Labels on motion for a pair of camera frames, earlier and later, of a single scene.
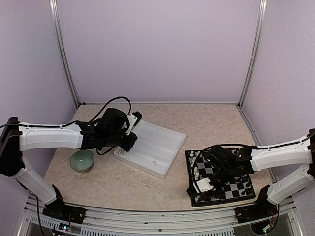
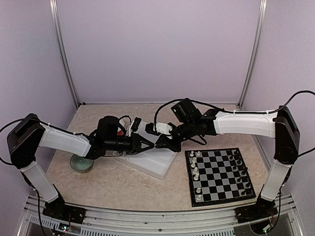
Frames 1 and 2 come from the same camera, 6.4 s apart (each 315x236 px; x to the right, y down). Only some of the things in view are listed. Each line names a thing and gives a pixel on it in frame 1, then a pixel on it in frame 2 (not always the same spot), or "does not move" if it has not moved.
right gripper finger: [220, 193] -> [163, 142]
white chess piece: [197, 176] does not move
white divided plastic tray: [155, 149] does not move
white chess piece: [193, 161] does not move
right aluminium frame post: [254, 52] does not move
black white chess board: [199, 167] does not move
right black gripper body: [223, 175] -> [175, 147]
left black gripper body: [126, 146] -> [135, 148]
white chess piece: [196, 170] does not move
